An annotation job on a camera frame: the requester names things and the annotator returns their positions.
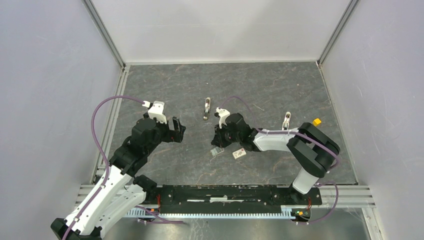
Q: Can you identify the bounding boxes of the staples tray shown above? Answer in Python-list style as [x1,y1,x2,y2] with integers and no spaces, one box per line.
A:
[210,147,224,157]

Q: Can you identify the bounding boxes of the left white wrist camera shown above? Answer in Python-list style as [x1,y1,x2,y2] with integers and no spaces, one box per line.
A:
[142,101,168,124]

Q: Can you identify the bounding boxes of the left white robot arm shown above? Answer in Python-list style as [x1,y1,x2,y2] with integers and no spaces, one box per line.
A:
[50,116,186,240]

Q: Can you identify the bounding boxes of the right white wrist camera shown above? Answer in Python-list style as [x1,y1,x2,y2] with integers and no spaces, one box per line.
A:
[214,107,231,129]

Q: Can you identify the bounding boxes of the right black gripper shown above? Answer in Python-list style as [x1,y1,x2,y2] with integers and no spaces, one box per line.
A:
[211,121,242,148]

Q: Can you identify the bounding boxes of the yellow cube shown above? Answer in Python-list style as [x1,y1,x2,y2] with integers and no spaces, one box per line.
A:
[312,118,322,127]

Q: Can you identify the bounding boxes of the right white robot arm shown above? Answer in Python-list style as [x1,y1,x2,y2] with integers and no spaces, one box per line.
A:
[211,108,341,204]

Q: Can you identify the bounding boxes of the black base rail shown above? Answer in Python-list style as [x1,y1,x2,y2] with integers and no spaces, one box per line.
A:
[144,184,323,214]

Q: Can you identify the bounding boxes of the white plastic hook piece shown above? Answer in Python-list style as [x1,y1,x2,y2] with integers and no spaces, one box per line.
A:
[281,111,291,130]

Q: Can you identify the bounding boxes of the small white staples box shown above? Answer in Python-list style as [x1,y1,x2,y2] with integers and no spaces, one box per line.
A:
[232,148,246,160]

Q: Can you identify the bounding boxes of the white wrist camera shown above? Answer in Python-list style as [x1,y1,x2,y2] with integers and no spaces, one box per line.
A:
[142,101,168,124]
[214,107,231,129]

